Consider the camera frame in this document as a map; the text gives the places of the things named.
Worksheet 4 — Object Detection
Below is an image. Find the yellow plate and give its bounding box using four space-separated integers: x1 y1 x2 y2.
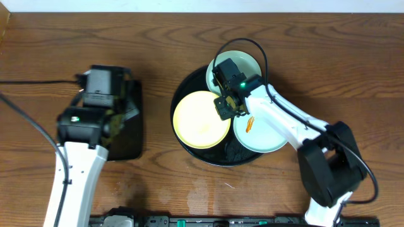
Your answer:
172 91 231 149

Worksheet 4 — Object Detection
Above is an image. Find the pale green plate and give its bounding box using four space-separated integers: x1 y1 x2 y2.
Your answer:
233 115 287 153
206 50 262 95

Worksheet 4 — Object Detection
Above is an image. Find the orange green sponge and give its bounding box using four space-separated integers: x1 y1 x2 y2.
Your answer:
100 92 126 148

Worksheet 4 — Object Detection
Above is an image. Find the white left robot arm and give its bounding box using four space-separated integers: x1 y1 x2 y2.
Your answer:
44 67 143 226

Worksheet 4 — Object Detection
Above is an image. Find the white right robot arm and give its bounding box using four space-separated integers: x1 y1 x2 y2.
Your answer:
213 73 372 226

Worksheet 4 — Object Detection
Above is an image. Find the round black tray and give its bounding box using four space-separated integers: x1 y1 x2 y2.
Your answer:
170 66 262 166

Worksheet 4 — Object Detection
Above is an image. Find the rectangular black tray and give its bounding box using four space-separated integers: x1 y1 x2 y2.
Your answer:
107 80 144 161

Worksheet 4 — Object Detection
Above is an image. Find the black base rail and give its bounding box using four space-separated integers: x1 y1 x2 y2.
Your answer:
88 214 381 227

